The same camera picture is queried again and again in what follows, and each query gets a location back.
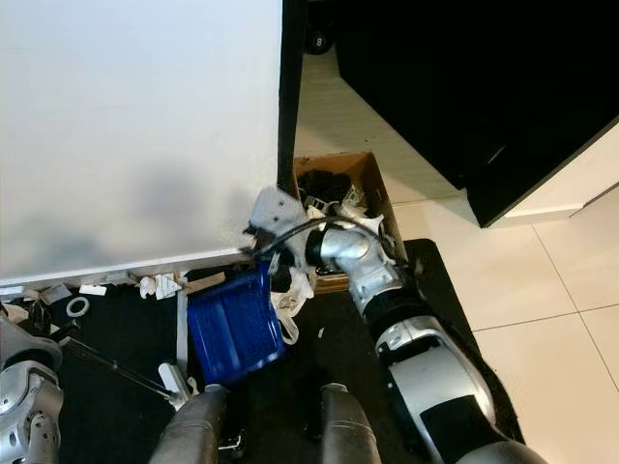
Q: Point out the grey robot left leg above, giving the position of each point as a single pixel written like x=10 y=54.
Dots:
x=189 y=430

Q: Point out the blue plastic dustpan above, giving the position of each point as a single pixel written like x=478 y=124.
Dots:
x=234 y=329

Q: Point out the small white paper scrap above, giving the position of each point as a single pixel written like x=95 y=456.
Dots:
x=93 y=289

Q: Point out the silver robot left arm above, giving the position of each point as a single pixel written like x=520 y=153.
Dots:
x=27 y=406

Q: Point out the white crumpled plastic scrap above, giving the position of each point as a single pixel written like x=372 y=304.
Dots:
x=295 y=304

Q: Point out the brown cardboard strip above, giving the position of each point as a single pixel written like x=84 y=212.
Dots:
x=203 y=282

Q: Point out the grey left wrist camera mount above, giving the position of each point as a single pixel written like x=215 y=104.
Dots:
x=8 y=317

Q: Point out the white crumpled paper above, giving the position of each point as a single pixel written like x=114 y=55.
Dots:
x=160 y=286

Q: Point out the black parts heap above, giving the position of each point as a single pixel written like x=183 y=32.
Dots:
x=324 y=186

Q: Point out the black floor mat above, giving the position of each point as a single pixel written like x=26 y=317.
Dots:
x=338 y=338

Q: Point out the black door panel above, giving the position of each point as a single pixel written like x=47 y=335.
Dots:
x=474 y=87

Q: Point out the brown cardboard box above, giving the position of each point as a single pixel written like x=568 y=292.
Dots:
x=372 y=179

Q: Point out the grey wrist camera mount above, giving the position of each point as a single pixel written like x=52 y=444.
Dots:
x=8 y=317
x=276 y=213

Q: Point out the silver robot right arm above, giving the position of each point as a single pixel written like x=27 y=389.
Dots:
x=435 y=367

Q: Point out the black wheeled machine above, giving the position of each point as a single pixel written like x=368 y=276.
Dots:
x=319 y=41

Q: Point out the grey robot leg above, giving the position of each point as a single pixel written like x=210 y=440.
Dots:
x=189 y=430
x=351 y=430

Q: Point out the grey robot right leg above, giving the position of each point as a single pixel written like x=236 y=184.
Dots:
x=351 y=430

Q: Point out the white tape roll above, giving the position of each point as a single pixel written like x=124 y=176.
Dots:
x=69 y=307

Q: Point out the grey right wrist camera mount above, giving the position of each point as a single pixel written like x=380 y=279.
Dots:
x=276 y=213

